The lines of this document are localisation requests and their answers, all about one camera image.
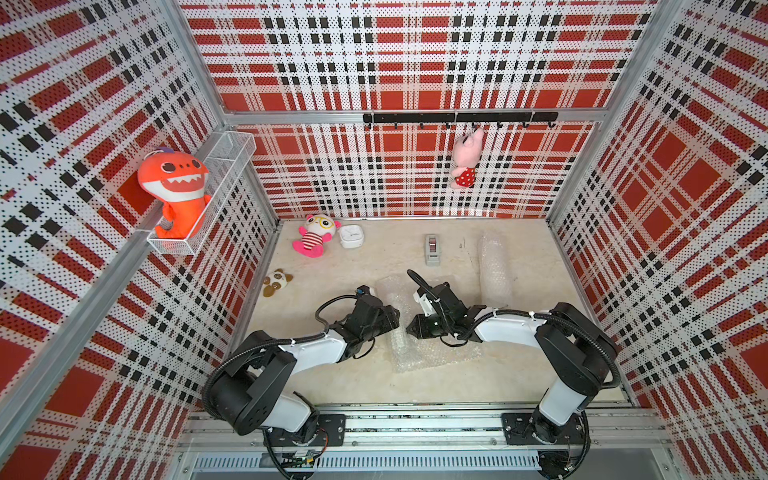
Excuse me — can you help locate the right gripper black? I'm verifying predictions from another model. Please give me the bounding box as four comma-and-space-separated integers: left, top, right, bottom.
405, 312, 452, 339

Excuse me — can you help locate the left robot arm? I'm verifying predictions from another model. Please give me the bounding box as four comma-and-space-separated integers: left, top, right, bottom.
202, 285, 400, 445

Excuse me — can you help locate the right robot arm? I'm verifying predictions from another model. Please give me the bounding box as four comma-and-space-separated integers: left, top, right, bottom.
406, 269, 621, 445

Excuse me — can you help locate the white alarm clock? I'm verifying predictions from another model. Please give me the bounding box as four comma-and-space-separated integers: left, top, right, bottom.
338, 224, 365, 249

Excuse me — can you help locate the brown white plush dog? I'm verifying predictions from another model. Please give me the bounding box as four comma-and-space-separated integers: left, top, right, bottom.
262, 268, 293, 298

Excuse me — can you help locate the pink striped plush doll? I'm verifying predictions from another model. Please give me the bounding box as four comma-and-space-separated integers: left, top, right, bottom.
292, 214, 342, 259

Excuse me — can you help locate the pink pig plush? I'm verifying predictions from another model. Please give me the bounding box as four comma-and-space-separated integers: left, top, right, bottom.
450, 128, 485, 190

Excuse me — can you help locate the orange shark plush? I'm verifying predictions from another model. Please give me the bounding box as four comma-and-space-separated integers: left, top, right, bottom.
137, 147, 211, 240

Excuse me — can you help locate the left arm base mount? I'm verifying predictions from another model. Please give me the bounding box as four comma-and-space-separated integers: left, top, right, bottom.
264, 413, 347, 448

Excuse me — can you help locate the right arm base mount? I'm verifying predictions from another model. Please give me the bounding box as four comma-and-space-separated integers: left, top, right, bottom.
501, 410, 591, 449

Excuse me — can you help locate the clear acrylic wall shelf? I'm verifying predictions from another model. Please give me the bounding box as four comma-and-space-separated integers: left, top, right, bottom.
138, 131, 260, 256

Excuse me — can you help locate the black hook rail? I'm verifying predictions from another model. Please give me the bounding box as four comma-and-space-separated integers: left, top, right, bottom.
362, 111, 559, 126

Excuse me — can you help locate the aluminium front rail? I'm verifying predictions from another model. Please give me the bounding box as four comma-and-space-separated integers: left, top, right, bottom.
171, 402, 683, 479

